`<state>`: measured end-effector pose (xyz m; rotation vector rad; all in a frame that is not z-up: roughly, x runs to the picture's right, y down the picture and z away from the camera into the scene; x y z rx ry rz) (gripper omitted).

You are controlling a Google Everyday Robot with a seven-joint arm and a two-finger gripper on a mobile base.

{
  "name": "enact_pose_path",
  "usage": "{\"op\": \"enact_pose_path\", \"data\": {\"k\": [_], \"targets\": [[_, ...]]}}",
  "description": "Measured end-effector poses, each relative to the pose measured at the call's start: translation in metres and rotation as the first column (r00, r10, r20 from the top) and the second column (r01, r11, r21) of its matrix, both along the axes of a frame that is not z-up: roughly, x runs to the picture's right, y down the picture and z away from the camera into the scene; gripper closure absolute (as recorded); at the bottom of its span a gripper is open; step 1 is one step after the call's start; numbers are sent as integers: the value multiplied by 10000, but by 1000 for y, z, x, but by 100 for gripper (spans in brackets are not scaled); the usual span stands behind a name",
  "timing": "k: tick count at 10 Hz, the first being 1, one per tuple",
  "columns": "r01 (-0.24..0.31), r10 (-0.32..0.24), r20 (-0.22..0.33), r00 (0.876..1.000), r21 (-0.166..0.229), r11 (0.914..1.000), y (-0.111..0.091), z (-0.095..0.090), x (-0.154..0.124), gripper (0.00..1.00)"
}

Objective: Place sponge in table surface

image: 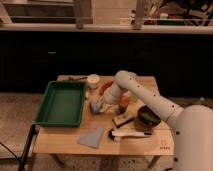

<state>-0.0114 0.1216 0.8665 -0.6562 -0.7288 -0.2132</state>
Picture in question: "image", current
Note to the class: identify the wooden table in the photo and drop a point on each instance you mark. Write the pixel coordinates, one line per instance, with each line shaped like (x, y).
(64, 140)

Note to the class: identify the black stand pole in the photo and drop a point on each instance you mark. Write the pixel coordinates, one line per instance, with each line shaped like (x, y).
(31, 134)

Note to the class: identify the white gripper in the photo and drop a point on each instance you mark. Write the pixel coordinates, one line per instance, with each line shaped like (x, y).
(111, 96)

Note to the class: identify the orange topped small bottle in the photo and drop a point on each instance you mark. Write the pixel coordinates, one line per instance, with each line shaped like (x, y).
(123, 104)

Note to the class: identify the blue sponge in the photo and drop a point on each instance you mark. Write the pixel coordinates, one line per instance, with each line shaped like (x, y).
(95, 107)

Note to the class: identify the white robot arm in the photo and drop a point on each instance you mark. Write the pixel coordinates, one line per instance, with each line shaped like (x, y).
(192, 126)

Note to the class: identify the white cup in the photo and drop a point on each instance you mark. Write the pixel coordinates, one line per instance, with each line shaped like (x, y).
(93, 80)

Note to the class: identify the dark spoon utensil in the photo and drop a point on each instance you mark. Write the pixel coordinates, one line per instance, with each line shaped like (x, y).
(75, 79)

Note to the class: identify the white handled black brush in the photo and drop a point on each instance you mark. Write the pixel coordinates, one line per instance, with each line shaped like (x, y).
(117, 135)

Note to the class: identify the wooden block with black edge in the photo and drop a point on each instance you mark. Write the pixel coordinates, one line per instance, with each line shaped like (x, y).
(122, 119)

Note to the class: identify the red orange plate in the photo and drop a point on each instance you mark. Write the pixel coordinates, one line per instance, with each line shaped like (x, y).
(104, 87)

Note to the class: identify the green plastic tray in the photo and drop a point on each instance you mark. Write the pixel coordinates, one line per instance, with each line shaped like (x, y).
(62, 104)

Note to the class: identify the dark brown bowl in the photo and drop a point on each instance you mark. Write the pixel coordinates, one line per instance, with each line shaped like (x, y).
(147, 118)

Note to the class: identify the blue grey cloth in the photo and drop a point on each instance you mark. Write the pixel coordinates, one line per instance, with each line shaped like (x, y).
(92, 139)

